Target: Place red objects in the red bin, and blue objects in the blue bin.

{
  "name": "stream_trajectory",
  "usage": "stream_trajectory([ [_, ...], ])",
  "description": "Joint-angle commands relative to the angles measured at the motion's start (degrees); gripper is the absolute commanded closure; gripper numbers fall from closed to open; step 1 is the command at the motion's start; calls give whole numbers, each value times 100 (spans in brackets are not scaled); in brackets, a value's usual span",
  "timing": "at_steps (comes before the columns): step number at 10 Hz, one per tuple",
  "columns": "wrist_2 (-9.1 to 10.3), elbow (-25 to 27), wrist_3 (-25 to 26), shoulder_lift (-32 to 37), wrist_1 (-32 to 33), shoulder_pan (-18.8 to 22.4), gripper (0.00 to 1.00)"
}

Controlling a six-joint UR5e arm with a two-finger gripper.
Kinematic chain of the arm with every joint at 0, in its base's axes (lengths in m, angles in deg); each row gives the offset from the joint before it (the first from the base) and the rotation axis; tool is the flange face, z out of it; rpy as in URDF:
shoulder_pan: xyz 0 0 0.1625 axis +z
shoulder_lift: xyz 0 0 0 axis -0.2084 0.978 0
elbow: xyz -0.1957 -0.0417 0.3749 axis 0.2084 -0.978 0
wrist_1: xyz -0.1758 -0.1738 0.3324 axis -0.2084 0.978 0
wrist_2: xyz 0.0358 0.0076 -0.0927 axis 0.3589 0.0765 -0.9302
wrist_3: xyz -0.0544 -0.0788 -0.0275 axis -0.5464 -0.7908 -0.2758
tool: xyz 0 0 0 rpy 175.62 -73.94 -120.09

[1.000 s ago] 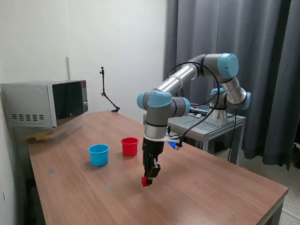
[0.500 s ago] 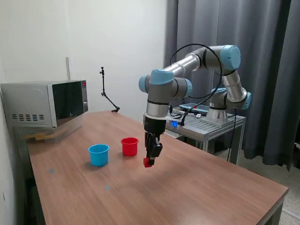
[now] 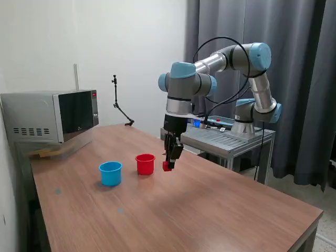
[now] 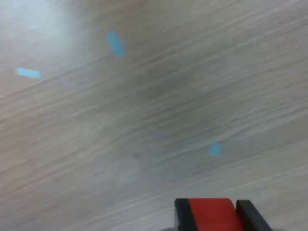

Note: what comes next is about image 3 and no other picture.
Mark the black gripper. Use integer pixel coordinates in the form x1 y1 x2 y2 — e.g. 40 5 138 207
163 114 188 170

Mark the red plastic bin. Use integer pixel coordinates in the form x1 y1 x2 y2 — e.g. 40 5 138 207
134 153 156 176

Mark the blue plastic bin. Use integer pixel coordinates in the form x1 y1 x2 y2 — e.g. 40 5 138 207
98 161 123 187

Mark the aluminium profile robot stand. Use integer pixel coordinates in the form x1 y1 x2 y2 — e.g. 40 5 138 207
160 119 276 186

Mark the blue teach pendant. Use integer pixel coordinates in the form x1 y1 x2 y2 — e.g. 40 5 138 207
207 114 234 127

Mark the silver microwave oven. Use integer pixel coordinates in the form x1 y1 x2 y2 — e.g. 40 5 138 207
0 89 100 144

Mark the dark grey curtain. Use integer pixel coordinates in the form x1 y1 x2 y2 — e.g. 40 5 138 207
183 0 336 192

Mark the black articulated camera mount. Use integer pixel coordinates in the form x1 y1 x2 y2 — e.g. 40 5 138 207
111 75 135 127

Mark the black power cable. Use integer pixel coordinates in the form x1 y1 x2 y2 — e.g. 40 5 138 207
255 122 266 182

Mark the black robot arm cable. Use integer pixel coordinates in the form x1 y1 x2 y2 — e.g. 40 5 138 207
191 36 253 124

